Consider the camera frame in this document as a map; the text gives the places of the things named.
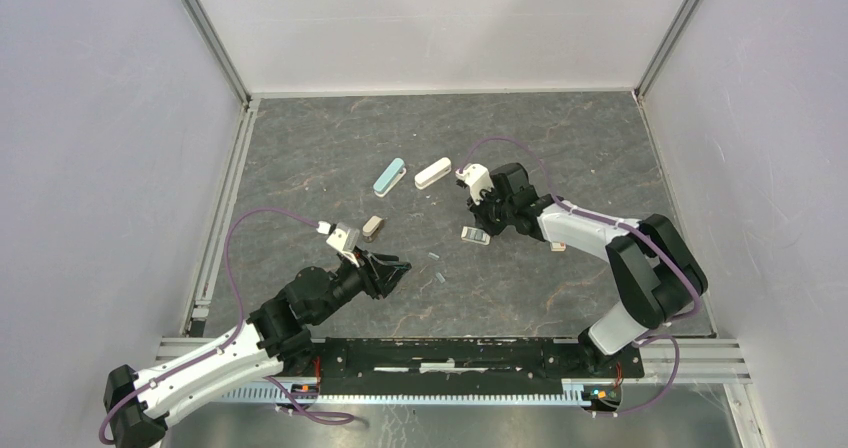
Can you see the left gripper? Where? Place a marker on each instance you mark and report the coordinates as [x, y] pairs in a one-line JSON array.
[[368, 272]]

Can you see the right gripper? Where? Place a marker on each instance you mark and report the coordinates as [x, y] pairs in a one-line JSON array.
[[479, 214]]

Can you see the staple box grey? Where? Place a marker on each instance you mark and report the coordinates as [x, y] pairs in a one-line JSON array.
[[475, 235]]

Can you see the small beige stapler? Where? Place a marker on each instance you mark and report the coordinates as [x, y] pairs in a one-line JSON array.
[[372, 227]]

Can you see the white stapler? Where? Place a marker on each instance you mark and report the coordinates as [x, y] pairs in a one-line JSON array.
[[432, 173]]

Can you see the light blue stapler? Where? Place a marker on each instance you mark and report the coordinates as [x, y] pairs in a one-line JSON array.
[[390, 176]]

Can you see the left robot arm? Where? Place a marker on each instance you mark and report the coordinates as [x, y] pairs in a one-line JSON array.
[[141, 405]]

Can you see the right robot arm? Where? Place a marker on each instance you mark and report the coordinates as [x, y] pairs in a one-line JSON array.
[[657, 278]]

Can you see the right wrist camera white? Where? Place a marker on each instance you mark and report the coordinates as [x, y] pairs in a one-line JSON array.
[[476, 178]]

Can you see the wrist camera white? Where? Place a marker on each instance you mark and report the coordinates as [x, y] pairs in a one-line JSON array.
[[476, 178], [342, 238]]

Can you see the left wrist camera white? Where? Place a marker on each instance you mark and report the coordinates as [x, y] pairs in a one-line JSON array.
[[342, 238]]

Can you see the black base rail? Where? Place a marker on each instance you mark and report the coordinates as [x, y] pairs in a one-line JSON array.
[[450, 366]]

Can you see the white cable tray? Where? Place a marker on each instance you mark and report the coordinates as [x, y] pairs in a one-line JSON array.
[[571, 394]]

